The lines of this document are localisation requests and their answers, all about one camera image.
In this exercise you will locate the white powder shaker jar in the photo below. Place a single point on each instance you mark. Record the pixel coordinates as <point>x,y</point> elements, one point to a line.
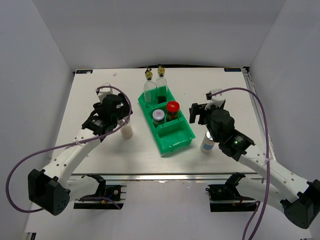
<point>127,131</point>

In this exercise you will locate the silver lid small jar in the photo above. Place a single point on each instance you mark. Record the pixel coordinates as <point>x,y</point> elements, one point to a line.
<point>158,116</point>

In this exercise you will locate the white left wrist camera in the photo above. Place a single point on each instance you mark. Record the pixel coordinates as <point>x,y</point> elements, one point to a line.
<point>103,91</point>

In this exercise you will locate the red lid sauce jar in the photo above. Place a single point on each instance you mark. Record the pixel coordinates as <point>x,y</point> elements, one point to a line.
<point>172,110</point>

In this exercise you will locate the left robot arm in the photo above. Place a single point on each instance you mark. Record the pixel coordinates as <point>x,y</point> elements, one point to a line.
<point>51,188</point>

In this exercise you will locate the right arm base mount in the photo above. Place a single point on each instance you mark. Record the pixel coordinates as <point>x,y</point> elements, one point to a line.
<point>225,200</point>

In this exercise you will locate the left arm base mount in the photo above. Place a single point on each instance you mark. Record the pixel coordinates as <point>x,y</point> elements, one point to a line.
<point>108,196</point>

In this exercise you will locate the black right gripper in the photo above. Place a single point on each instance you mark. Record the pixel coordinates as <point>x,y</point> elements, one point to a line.
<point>196,109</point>

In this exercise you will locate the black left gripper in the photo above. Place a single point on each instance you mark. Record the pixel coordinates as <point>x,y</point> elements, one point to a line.
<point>124,110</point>

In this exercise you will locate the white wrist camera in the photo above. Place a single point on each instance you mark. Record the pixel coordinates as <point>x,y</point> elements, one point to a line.
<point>216,100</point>
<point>103,91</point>

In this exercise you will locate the blue label shaker jar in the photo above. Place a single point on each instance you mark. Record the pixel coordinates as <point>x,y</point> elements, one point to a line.
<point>207,143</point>

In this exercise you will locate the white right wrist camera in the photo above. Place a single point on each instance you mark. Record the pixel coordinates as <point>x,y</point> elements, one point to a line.
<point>216,100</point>

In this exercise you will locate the glass oil bottle gold spout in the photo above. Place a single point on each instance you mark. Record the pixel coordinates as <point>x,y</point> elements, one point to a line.
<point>161,85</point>

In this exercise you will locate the aluminium table frame rail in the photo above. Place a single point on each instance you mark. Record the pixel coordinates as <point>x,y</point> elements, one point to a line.
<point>258,113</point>

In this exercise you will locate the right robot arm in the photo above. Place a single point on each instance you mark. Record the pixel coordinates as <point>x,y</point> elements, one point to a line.
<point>295,196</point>

